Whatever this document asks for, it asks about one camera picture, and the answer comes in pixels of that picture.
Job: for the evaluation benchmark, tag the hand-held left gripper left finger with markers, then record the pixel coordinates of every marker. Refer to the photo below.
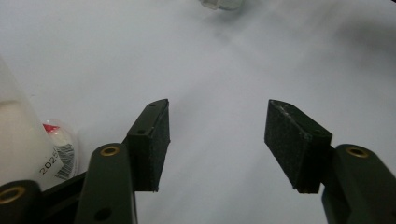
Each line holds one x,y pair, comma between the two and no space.
149,149

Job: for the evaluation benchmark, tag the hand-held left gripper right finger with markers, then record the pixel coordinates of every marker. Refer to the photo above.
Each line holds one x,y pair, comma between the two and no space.
295,149

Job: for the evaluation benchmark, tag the red-labelled white powder bag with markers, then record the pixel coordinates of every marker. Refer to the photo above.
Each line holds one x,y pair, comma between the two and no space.
21,143

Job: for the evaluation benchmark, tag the clear plastic jar with lid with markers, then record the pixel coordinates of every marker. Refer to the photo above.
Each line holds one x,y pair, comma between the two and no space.
222,3

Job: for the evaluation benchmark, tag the white table sheet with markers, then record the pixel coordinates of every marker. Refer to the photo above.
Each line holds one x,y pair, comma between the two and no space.
218,77

